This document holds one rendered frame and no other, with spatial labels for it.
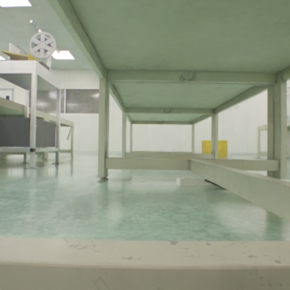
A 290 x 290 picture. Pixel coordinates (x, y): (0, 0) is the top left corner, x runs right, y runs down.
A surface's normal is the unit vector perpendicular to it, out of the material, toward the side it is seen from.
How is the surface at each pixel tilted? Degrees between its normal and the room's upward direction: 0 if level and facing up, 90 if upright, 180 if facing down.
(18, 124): 90
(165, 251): 0
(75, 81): 90
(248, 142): 90
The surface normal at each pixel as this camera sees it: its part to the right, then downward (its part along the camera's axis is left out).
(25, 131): 0.00, -0.01
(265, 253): 0.01, -1.00
